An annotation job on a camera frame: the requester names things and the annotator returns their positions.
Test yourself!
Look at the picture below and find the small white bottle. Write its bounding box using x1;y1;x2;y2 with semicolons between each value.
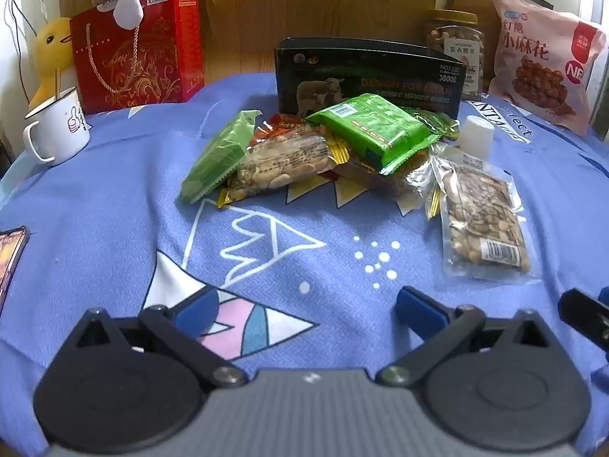
459;115;496;160

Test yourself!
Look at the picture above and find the clear brown snack packet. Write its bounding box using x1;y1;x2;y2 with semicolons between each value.
333;150;436;211

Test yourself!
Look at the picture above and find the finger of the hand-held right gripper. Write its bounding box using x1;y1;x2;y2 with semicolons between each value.
559;288;609;358

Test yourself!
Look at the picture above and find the wooden panel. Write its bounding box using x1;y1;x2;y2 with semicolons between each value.
57;0;441;101

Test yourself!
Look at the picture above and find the smartphone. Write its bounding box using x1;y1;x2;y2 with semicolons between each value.
0;227;30;305

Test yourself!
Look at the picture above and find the wide green snack packet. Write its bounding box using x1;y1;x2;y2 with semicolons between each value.
306;94;441;174

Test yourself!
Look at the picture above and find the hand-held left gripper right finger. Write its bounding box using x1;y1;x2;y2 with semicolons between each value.
376;286;553;388

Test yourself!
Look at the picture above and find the yellow duck plush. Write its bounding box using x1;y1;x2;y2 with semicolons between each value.
29;18;77;110

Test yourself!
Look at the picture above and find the red gift bag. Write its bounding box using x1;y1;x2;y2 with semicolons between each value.
70;0;204;116

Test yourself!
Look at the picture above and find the white enamel mug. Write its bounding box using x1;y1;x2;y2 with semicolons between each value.
24;86;91;167

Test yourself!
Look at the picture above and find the long green snack packet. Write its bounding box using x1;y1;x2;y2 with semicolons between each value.
180;110;263;205

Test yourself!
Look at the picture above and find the red yellow peanut packet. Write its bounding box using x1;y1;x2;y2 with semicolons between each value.
217;114;350;209

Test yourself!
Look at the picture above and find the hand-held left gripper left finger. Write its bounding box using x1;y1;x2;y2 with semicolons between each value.
71;284;248;388

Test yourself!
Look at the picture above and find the pink snack bag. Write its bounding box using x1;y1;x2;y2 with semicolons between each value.
489;0;607;136

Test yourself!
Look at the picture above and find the blue printed cloth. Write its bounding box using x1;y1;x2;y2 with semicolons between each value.
0;72;609;457

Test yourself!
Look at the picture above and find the black sheep print box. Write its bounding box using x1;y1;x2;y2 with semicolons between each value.
276;37;468;120

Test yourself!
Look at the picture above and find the clear bean packet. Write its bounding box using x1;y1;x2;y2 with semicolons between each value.
426;145;540;279

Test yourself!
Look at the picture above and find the clear nut jar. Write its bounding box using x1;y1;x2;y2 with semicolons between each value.
425;8;486;102

